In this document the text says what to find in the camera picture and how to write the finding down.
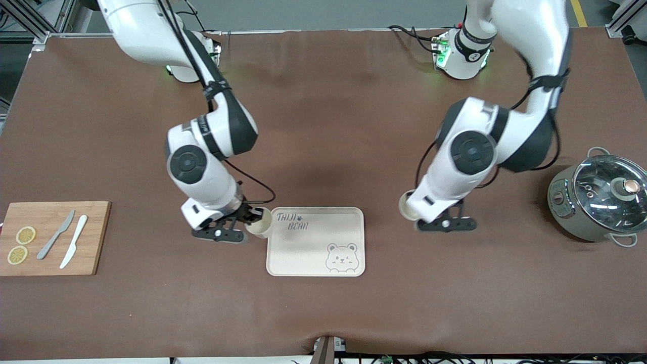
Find brown table cover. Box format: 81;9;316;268
0;29;647;360

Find grey-green electric cooking pot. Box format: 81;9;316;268
547;147;647;248

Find black right base cable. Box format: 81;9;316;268
184;0;209;33

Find aluminium frame corner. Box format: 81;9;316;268
0;0;77;51
605;0;647;39

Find white plastic knife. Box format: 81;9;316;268
60;215;88;269

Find bamboo cutting board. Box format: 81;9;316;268
0;201;112;276

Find white IKEA cup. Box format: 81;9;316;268
399;190;423;221
245;206;274;239

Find grey plastic knife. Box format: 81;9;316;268
36;210;76;260

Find camera mount post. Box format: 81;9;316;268
310;335;347;364

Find beige bear print tray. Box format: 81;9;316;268
266;207;365;277

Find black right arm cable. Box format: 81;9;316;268
154;0;276;205

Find black left base cables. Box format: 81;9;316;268
388;24;441;54

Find glass pot lid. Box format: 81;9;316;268
573;154;647;227

